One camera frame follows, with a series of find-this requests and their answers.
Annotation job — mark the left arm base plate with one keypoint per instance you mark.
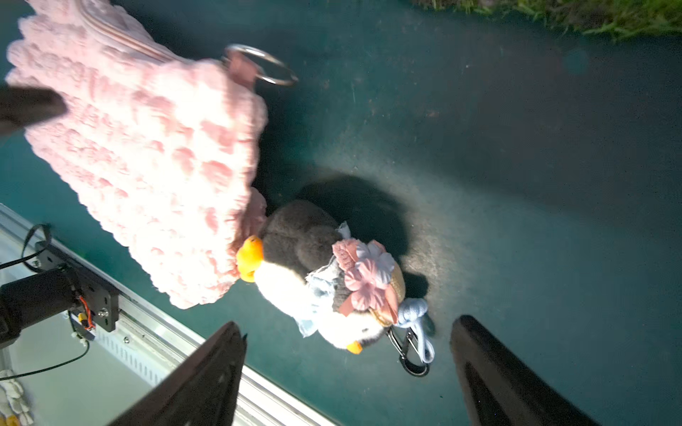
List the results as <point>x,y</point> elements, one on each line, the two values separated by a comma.
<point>101,296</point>

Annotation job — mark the aluminium front rail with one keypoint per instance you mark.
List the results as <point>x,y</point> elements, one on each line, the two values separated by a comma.
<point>146,346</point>

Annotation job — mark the pink knitted bag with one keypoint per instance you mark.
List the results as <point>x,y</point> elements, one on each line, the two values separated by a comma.
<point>162,151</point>

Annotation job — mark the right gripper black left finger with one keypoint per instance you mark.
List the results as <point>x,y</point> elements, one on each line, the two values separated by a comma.
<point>203,390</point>

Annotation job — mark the green artificial grass mat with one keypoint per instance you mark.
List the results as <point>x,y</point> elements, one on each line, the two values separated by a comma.
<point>619,19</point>

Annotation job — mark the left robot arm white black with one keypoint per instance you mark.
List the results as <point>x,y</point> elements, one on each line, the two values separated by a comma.
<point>28,301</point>

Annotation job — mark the penguin plush keychain decoration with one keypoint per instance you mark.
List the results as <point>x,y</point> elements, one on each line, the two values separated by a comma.
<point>352,293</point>

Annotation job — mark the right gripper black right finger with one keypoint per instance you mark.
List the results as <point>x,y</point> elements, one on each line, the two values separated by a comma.
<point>498,388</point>

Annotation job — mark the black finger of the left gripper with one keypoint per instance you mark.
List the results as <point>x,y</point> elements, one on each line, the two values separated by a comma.
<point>22,107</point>

